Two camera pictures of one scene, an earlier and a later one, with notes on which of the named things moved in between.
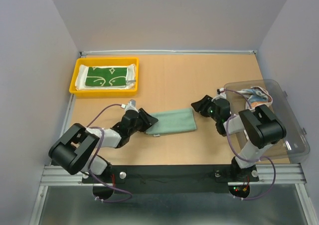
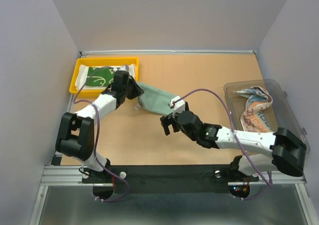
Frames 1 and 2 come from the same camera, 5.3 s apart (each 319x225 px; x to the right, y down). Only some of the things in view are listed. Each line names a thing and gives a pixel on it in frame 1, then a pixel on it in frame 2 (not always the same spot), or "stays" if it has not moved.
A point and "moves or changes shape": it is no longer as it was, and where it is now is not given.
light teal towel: (172, 121) moves or changes shape
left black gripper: (147, 120) -> (137, 91)
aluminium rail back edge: (122, 52) stays
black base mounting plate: (206, 179) stays
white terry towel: (81, 73) stays
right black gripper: (201, 105) -> (166, 120)
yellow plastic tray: (103, 61) stays
